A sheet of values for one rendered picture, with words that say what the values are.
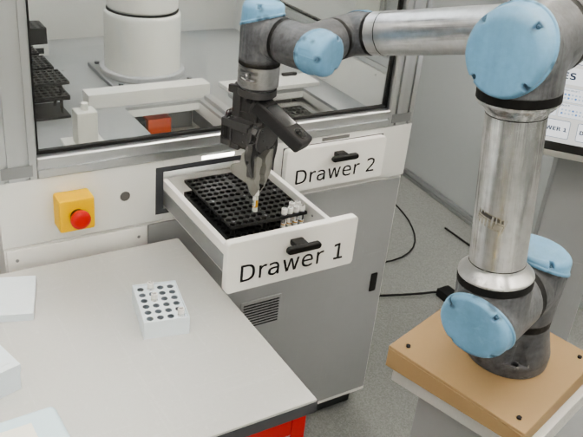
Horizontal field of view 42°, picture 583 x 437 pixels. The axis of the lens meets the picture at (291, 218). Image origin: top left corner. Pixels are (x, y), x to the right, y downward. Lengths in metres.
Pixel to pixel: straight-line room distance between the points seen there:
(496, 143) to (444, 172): 2.66
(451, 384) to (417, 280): 1.80
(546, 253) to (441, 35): 0.39
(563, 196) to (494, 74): 1.11
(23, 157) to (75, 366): 0.42
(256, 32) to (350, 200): 0.76
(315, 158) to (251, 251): 0.47
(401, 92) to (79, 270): 0.88
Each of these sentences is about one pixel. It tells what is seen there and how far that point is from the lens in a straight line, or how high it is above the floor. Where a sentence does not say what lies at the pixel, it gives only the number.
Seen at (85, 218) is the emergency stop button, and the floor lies 0.88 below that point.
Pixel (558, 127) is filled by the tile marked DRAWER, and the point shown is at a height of 1.01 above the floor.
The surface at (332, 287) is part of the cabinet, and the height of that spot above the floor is 0.49.
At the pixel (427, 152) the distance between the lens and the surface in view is 3.84.
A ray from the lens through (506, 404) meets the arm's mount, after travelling 1.36.
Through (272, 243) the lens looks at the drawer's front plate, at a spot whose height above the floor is 0.91.
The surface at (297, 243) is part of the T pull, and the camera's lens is 1.44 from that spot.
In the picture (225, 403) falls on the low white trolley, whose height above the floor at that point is 0.76.
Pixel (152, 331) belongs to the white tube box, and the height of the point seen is 0.78.
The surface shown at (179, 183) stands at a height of 0.88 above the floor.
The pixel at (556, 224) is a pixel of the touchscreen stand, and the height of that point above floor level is 0.72.
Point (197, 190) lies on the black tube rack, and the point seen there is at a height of 0.90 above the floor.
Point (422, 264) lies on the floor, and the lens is 3.24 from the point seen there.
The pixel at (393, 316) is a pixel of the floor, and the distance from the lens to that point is 2.89.
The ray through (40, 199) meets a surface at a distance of 1.60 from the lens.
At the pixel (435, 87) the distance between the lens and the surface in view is 3.75.
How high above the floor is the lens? 1.64
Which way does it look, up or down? 28 degrees down
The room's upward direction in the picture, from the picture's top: 6 degrees clockwise
